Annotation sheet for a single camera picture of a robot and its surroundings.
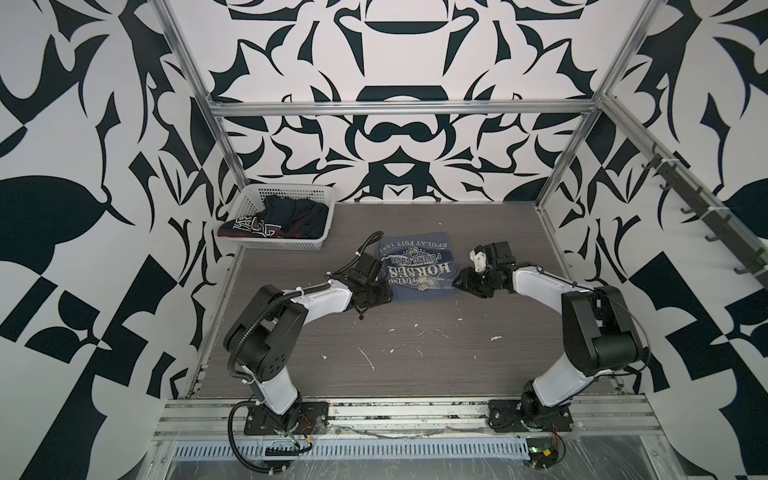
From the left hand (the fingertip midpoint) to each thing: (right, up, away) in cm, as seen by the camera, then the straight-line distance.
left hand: (393, 289), depth 92 cm
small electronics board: (+35, -35, -20) cm, 53 cm away
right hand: (+21, +2, +2) cm, 21 cm away
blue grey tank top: (+8, +6, +8) cm, 13 cm away
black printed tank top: (-38, +22, +11) cm, 45 cm away
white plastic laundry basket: (-53, +29, +19) cm, 64 cm away
